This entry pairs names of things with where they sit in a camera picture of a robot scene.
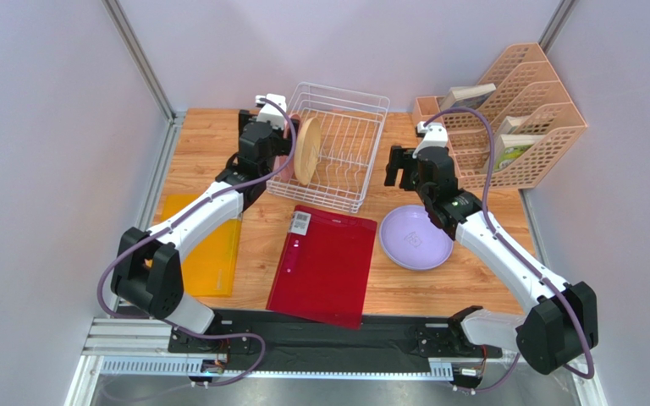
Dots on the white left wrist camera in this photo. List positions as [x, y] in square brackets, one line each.
[272, 110]

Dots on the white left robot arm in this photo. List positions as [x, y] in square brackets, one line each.
[147, 271]

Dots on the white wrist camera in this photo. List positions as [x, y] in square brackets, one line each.
[432, 134]
[272, 110]

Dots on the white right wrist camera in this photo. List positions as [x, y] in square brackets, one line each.
[432, 134]

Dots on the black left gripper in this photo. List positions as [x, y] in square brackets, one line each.
[283, 145]

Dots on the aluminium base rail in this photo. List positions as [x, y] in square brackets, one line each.
[146, 362]

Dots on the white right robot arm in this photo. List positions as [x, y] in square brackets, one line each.
[560, 326]

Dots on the orange folder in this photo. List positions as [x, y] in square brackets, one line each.
[206, 237]

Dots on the aluminium corner post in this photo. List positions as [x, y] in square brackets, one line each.
[556, 23]
[127, 33]

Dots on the middle white book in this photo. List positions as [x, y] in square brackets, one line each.
[511, 125]

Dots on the yellow plate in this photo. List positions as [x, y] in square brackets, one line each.
[307, 150]

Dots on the green book in rack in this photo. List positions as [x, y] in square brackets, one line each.
[508, 147]

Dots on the black base mat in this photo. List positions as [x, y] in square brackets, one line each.
[382, 344]

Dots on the left aluminium corner post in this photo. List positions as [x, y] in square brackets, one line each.
[127, 33]

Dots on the upper book in rack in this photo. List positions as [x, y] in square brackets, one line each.
[467, 96]

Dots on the red folder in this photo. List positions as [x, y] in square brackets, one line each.
[324, 267]

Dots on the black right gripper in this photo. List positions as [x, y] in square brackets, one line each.
[402, 168]

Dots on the purple plate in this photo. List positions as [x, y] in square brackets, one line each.
[410, 240]

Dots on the white wire dish rack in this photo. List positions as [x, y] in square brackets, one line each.
[352, 126]

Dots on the right aluminium corner post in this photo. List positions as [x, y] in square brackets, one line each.
[556, 23]

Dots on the pink file rack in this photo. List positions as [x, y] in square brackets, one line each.
[526, 86]

